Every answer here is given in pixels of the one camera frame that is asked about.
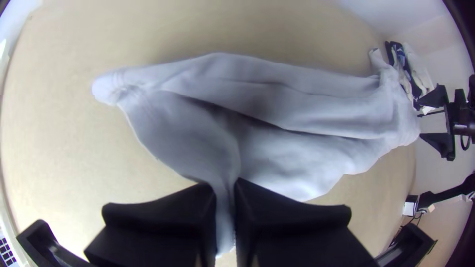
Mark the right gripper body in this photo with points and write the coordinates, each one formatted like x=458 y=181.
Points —
x=461 y=113

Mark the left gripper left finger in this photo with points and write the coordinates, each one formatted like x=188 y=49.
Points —
x=167 y=230

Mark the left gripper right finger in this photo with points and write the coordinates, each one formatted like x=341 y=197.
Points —
x=289 y=237

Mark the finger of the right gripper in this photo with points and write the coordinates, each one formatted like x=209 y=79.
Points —
x=435 y=98
x=443 y=144

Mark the grey t-shirt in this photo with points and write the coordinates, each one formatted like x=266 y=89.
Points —
x=259 y=111

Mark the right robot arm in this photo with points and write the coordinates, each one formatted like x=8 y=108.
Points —
x=449 y=192

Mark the pile of folded clothes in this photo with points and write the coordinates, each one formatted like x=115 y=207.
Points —
x=415 y=74

